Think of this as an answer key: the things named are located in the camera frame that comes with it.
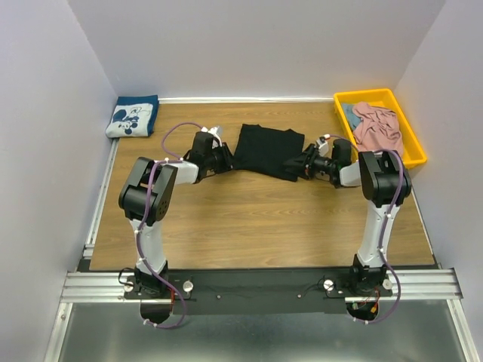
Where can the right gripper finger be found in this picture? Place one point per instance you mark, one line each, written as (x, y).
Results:
(303, 160)
(295, 173)

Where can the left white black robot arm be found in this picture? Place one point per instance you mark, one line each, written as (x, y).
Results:
(145, 199)

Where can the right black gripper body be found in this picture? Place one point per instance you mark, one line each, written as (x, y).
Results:
(319, 164)

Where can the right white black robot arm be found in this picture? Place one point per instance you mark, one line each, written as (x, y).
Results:
(385, 184)

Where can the black t-shirt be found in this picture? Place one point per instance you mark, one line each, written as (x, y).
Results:
(265, 150)

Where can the aluminium frame rail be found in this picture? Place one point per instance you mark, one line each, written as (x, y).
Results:
(410, 284)

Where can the yellow plastic bin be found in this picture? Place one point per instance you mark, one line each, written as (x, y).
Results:
(413, 152)

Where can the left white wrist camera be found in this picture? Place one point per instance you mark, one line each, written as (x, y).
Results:
(207, 138)

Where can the light blue garment in bin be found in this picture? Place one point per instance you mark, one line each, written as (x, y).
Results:
(352, 119)

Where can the pink t-shirt in bin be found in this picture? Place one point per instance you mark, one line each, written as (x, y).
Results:
(379, 129)

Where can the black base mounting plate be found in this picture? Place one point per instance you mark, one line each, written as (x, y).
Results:
(314, 301)

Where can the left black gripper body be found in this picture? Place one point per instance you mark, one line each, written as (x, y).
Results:
(215, 161)

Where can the folded blue cartoon t-shirt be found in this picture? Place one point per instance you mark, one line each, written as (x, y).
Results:
(133, 117)

